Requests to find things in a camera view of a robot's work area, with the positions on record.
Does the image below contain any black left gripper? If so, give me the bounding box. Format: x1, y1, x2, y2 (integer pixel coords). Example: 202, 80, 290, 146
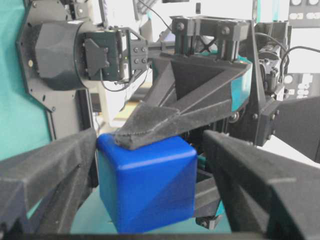
114, 17, 320, 162

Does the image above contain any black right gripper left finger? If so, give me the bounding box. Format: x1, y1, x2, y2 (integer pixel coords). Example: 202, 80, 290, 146
0, 128, 98, 234

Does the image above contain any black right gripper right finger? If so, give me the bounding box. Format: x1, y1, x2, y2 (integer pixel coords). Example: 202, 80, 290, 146
203, 130, 320, 240

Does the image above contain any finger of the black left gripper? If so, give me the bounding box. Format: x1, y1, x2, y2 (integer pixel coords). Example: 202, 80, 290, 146
193, 176, 222, 229

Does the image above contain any blue block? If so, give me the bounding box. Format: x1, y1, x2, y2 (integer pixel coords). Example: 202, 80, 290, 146
96, 134, 197, 234

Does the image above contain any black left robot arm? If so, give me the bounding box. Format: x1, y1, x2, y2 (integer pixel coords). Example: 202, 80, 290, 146
35, 16, 288, 233

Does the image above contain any green table cloth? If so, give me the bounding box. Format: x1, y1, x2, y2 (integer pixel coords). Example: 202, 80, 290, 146
0, 0, 231, 235

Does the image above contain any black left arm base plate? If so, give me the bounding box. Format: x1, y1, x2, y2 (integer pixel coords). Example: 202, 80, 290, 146
16, 0, 96, 140

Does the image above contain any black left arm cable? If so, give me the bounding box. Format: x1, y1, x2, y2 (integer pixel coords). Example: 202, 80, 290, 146
259, 32, 320, 83

